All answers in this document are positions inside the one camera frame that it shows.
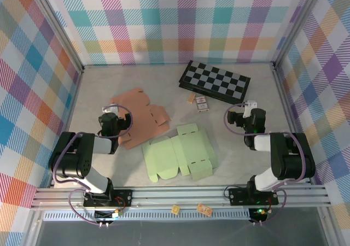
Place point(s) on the orange cardboard box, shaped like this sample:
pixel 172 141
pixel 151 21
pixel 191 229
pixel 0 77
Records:
pixel 142 114

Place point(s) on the green paper box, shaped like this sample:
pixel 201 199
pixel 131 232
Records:
pixel 177 153

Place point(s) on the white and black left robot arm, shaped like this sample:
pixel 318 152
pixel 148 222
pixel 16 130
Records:
pixel 79 158

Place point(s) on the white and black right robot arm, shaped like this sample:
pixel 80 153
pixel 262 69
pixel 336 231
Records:
pixel 290 161

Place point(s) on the playing card box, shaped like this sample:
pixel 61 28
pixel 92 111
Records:
pixel 202 104

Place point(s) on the black folding chessboard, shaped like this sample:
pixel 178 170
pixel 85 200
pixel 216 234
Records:
pixel 214 82

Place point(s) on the small wooden block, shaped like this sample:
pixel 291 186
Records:
pixel 191 98

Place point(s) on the black connector board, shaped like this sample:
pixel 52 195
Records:
pixel 258 216
pixel 106 215

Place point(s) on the small orange card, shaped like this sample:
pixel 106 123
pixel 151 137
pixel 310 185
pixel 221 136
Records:
pixel 204 210

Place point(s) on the small yellow tag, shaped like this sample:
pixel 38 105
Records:
pixel 175 210

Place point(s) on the aluminium side rail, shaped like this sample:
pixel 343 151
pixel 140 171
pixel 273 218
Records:
pixel 66 125
pixel 290 120

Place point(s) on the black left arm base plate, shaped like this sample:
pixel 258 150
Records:
pixel 123 198

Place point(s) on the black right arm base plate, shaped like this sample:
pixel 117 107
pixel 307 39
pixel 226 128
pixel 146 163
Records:
pixel 238 196

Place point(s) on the aluminium rail beam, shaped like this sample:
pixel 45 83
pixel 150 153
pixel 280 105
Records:
pixel 177 196

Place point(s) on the aluminium frame post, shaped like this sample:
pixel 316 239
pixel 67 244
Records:
pixel 298 24
pixel 54 28

